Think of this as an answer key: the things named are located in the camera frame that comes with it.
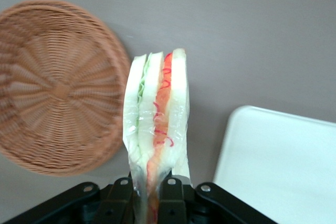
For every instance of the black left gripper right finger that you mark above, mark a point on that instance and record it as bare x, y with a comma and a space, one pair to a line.
173, 203

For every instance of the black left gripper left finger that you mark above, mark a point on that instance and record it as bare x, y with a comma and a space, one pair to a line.
118, 203

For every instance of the triangle sandwich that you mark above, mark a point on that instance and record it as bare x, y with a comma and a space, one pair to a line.
149, 103

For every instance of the beige plastic tray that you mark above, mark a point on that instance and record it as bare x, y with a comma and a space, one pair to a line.
275, 169

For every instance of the round brown wicker basket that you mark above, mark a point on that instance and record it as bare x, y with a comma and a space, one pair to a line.
60, 90

